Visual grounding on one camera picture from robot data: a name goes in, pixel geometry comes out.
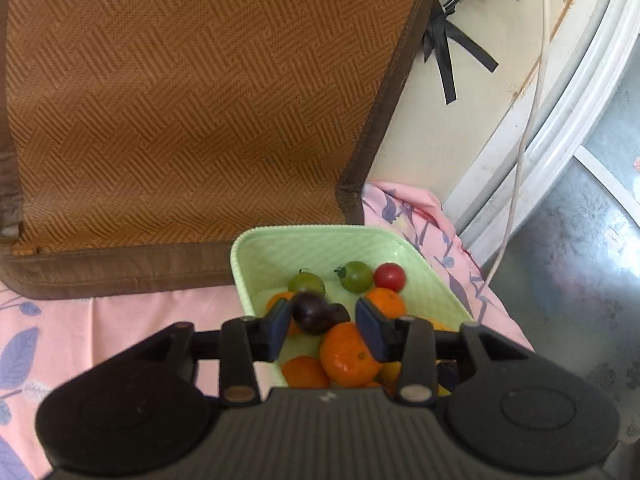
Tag mandarin in basket centre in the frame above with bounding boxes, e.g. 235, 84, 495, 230
319, 322, 383, 388

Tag green tomato left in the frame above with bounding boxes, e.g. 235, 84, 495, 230
288, 269, 326, 297

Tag small red fruit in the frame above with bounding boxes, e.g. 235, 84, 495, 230
373, 262, 407, 292

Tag black tape strips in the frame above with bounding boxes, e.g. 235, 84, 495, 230
421, 0, 499, 105

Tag mandarin in basket back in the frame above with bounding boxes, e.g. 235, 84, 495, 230
364, 287, 407, 318

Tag green tomato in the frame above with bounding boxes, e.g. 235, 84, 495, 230
288, 269, 326, 297
334, 261, 373, 295

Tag light green plastic basket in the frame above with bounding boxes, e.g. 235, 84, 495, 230
229, 224, 475, 391

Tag brown woven seat mat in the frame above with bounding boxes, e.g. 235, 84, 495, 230
1, 0, 435, 300

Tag yellow orange in basket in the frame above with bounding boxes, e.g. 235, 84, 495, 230
375, 318, 452, 396

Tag mandarin in basket front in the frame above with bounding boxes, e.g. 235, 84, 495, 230
281, 356, 331, 389

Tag mandarin behind left finger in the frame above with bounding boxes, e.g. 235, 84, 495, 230
264, 290, 303, 337

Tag green tomato right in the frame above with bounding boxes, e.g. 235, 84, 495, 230
334, 261, 373, 295

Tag white power cable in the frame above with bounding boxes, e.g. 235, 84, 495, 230
482, 0, 552, 286

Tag dark purple plum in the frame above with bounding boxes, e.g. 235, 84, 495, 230
291, 292, 334, 336

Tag mandarin in basket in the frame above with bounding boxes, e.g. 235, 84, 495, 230
281, 356, 331, 389
364, 287, 407, 318
319, 322, 383, 388

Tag pink deer bed sheet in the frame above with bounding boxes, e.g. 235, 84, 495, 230
1, 182, 528, 479

